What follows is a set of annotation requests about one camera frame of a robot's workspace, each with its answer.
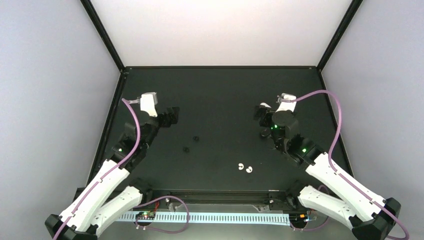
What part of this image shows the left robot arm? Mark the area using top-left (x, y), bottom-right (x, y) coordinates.
top-left (44, 107), bottom-right (180, 240)

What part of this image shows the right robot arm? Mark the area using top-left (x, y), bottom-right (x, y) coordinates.
top-left (253, 103), bottom-right (401, 240)

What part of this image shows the white charging case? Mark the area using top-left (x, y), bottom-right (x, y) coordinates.
top-left (259, 102), bottom-right (271, 109)

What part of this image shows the left circuit board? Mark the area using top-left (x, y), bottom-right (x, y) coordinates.
top-left (135, 211), bottom-right (156, 221)

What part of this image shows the circuit board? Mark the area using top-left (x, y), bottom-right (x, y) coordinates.
top-left (135, 211), bottom-right (156, 221)
top-left (289, 214), bottom-right (317, 223)

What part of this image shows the right circuit board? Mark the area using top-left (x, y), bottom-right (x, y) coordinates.
top-left (289, 214), bottom-right (317, 223)

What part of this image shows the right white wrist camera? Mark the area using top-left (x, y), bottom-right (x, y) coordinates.
top-left (276, 93), bottom-right (297, 113)

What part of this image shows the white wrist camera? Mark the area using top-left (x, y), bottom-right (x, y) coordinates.
top-left (276, 93), bottom-right (297, 113)
top-left (139, 92), bottom-right (158, 117)

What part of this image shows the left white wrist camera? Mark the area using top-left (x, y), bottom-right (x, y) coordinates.
top-left (139, 92), bottom-right (158, 117)

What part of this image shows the purple cable loop front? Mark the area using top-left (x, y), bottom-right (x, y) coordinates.
top-left (134, 195), bottom-right (190, 235)

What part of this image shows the light blue cable duct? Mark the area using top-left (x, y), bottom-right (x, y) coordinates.
top-left (138, 212), bottom-right (291, 226)

